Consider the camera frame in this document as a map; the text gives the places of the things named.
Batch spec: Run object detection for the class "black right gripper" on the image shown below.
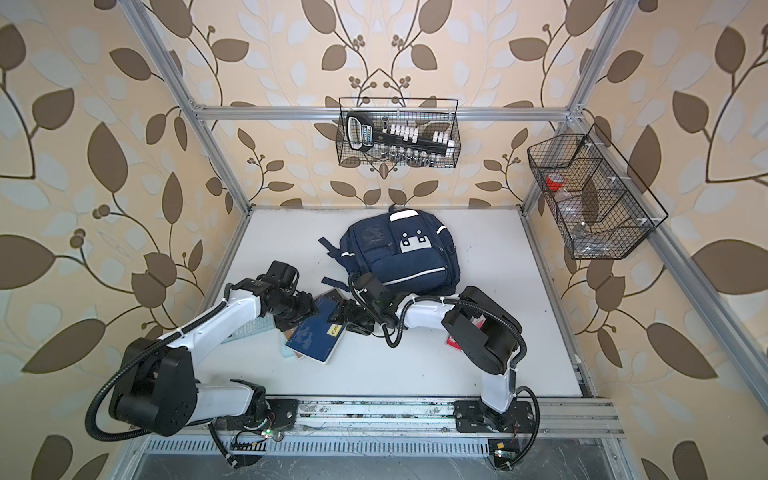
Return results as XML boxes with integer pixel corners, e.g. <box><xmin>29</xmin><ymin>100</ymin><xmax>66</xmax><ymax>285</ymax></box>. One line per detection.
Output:
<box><xmin>326</xmin><ymin>299</ymin><xmax>381</xmax><ymax>335</ymax></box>

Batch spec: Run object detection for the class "blue notebook yellow label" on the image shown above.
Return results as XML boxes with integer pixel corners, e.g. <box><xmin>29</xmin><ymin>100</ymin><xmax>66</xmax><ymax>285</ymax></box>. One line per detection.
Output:
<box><xmin>284</xmin><ymin>295</ymin><xmax>349</xmax><ymax>365</ymax></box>

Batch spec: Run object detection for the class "navy blue student backpack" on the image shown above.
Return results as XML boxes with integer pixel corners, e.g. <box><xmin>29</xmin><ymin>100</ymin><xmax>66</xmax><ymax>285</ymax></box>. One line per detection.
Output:
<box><xmin>318</xmin><ymin>207</ymin><xmax>461</xmax><ymax>295</ymax></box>

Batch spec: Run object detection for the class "red stationery blister pack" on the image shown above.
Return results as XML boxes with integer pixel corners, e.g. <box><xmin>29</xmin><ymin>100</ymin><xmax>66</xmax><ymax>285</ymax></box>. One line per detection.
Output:
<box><xmin>446</xmin><ymin>317</ymin><xmax>485</xmax><ymax>350</ymax></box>

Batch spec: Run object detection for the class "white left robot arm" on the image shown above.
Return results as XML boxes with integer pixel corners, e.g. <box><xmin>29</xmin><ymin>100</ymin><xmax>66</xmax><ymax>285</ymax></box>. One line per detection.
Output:
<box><xmin>103</xmin><ymin>261</ymin><xmax>316</xmax><ymax>438</ymax></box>

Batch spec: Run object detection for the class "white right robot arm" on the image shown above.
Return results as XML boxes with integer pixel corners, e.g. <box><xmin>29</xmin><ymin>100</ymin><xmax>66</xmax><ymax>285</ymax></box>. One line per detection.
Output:
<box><xmin>336</xmin><ymin>273</ymin><xmax>528</xmax><ymax>415</ymax></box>

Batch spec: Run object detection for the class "black socket wrench set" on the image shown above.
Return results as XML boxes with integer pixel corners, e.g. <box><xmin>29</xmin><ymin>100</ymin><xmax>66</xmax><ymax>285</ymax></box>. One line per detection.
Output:
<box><xmin>340</xmin><ymin>112</ymin><xmax>459</xmax><ymax>157</ymax></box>

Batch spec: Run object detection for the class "red capped clear bottle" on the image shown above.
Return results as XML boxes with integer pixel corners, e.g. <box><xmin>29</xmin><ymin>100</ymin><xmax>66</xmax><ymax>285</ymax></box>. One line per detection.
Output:
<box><xmin>545</xmin><ymin>172</ymin><xmax>569</xmax><ymax>197</ymax></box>

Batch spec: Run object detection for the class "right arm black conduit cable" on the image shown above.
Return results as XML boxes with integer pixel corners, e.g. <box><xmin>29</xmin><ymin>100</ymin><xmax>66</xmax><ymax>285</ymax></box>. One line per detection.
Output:
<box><xmin>347</xmin><ymin>275</ymin><xmax>541</xmax><ymax>469</ymax></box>

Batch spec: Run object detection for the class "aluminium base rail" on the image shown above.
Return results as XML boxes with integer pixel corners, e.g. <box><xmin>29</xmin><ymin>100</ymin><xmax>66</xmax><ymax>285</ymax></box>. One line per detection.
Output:
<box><xmin>264</xmin><ymin>394</ymin><xmax>626</xmax><ymax>439</ymax></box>

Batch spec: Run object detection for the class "black wire basket back wall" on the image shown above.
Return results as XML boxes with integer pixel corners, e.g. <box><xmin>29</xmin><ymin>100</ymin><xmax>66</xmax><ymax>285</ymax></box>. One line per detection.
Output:
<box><xmin>335</xmin><ymin>95</ymin><xmax>461</xmax><ymax>169</ymax></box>

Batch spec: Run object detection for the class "black wire basket wall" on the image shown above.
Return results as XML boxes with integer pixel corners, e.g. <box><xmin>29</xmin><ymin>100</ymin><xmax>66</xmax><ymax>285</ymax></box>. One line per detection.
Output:
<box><xmin>335</xmin><ymin>95</ymin><xmax>461</xmax><ymax>169</ymax></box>
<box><xmin>527</xmin><ymin>124</ymin><xmax>668</xmax><ymax>260</ymax></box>

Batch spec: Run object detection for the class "black wire basket right wall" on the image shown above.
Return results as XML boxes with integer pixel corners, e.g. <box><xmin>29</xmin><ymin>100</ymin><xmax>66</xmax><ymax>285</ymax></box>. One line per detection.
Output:
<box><xmin>527</xmin><ymin>124</ymin><xmax>668</xmax><ymax>260</ymax></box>

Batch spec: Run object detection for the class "aluminium cage frame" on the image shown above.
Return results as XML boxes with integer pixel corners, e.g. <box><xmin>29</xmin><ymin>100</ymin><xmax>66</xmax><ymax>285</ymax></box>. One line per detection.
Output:
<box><xmin>120</xmin><ymin>1</ymin><xmax>767</xmax><ymax>406</ymax></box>

